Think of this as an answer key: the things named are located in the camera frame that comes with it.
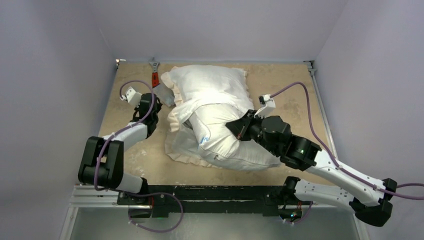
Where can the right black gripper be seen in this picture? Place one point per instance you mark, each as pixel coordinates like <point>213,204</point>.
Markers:
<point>243,124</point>

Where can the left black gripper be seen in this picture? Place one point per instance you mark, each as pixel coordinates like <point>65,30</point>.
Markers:
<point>159,107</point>

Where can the white pillow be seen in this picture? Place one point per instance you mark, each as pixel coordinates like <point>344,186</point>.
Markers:
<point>218,146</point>

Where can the grey pillow with cream ruffle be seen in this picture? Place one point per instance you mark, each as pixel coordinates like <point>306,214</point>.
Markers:
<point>195,86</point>

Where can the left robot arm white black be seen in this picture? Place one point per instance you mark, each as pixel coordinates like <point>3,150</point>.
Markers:
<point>102,162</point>

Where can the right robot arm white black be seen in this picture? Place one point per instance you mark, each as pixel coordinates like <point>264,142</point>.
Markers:
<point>352,190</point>

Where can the clear plastic screw box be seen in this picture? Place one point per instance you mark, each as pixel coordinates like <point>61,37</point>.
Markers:
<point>165,94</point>

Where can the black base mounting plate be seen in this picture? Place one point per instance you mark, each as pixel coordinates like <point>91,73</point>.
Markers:
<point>267,200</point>

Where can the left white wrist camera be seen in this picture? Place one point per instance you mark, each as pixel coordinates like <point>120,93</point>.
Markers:
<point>132,97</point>

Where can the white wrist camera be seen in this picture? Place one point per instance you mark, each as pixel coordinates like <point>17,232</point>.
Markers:
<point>132,97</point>
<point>267,105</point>

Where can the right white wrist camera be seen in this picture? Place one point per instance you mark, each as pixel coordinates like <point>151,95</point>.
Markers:
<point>267,105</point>

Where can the red handled adjustable wrench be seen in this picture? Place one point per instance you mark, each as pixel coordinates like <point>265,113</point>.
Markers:
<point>155,81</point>

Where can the aluminium frame rail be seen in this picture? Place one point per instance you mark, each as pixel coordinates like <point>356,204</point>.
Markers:
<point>95,215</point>

